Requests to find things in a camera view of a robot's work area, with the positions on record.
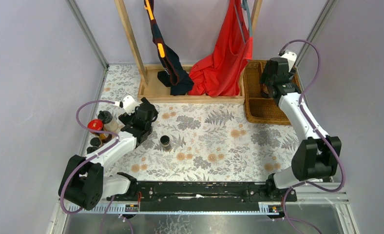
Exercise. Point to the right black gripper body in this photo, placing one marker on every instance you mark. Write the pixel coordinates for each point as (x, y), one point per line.
(269, 91)

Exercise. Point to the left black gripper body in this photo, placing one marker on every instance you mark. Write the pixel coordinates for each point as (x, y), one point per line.
(127, 119)

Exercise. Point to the small black cap spice bottle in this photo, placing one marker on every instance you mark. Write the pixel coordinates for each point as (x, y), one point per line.
(165, 143)

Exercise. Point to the red lid sauce jar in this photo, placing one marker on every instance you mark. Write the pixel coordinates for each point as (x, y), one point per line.
(265, 92)

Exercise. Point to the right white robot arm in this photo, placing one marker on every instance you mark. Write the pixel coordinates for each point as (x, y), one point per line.
(316, 156)

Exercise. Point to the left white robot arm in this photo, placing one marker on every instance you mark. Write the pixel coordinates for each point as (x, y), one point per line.
(84, 183)

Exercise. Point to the wicker divided tray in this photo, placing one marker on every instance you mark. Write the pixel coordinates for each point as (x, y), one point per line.
(258, 109)

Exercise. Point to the red lid jar at left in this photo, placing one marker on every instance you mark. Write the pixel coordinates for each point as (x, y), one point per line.
(97, 125)

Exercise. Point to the floral table mat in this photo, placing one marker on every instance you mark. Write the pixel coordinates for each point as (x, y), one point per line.
(210, 142)

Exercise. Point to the red apron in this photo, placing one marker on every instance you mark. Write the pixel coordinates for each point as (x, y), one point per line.
(218, 74)

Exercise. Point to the dark navy garment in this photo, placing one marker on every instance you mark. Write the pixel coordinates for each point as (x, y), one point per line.
(174, 75)

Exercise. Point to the grey clothes hanger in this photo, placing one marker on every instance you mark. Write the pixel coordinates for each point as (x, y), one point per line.
(245, 6)

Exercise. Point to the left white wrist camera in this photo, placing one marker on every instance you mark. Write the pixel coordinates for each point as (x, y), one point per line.
(128, 104)

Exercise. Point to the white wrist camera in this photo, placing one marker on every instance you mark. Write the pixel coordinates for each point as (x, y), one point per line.
(128, 104)
(291, 57)

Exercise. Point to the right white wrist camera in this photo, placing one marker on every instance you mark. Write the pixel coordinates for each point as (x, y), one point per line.
(291, 57)

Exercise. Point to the wooden rack frame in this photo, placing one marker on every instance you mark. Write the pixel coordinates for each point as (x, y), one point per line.
(151, 88)

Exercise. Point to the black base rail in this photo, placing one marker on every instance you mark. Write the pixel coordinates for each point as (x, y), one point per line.
(195, 196)

